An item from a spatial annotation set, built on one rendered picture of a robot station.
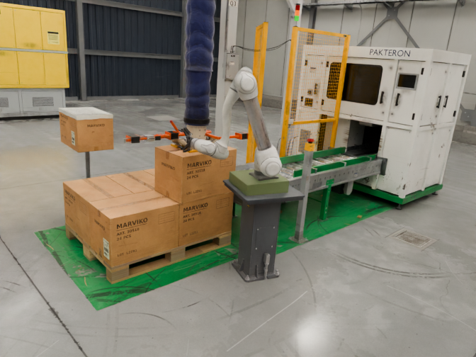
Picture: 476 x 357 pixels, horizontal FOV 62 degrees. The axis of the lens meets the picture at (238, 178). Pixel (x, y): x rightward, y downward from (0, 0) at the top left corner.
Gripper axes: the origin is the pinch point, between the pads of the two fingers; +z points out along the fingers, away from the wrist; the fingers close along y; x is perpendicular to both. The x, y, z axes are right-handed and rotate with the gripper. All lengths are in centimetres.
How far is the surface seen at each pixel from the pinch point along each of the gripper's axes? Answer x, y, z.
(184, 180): -1.0, 32.6, -9.6
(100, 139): 2, 33, 159
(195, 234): 14, 86, -7
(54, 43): 145, -66, 741
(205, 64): 25, -58, 3
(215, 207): 35, 65, -7
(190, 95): 16.9, -32.1, 11.5
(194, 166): 8.7, 22.0, -9.3
